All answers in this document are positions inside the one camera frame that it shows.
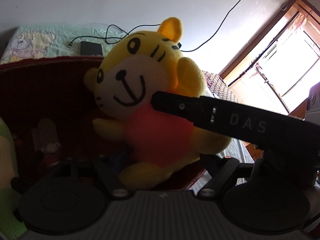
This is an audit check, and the black smartphone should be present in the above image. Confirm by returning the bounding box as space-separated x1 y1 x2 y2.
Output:
80 41 103 56

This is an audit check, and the brown patterned side table cloth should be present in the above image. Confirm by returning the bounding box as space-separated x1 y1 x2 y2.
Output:
202 71 240 103

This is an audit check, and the grey power strip cord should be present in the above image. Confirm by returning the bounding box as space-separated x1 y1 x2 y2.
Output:
181 0 261 53

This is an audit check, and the wooden window frame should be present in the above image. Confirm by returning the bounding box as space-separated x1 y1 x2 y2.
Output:
220 0 319 116

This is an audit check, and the yellow tiger plush toy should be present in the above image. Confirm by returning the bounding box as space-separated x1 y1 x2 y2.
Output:
84 17 231 189

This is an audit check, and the red cardboard box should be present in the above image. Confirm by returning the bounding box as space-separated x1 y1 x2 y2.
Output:
1 55 212 189

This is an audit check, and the green avocado plush toy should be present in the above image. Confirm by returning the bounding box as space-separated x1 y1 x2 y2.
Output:
1 120 27 239

